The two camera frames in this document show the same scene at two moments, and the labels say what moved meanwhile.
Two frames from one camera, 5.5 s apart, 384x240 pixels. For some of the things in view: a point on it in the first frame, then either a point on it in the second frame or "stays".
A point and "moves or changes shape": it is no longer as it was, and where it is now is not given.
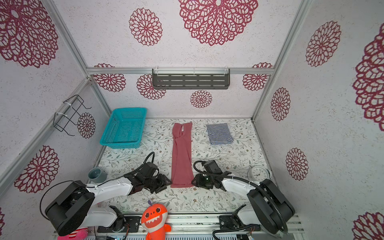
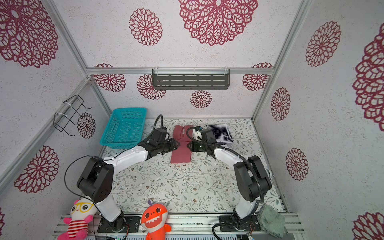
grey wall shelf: [190, 78] stays
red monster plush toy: [153, 219] stays
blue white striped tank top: [219, 133] stays
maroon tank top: [182, 164] moves or changes shape
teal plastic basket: [125, 128] stays
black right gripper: [198, 181] -> [193, 143]
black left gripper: [163, 183] -> [172, 143]
